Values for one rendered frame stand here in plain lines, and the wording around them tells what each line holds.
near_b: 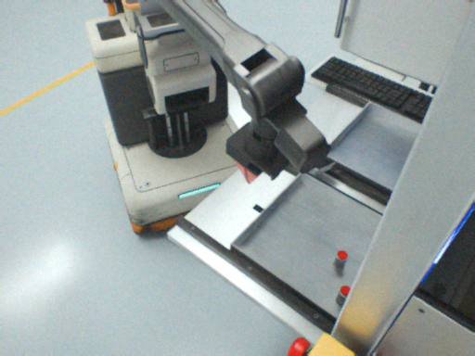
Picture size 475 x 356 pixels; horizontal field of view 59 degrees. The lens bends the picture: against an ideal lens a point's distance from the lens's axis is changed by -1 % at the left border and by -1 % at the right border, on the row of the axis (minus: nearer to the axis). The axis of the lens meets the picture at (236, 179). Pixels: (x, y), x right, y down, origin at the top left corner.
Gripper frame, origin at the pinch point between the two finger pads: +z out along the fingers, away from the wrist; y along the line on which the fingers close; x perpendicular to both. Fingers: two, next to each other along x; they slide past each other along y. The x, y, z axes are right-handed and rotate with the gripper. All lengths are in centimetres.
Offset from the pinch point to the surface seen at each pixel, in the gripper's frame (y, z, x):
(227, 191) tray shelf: -7.8, 20.9, 7.2
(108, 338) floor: -26, 114, -24
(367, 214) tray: 20.5, 13.1, 19.9
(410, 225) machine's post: 23.0, -28.8, -12.4
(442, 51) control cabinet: 10, 12, 89
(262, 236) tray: 5.8, 18.0, 1.8
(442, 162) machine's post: 21.1, -37.4, -12.4
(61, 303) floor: -52, 120, -26
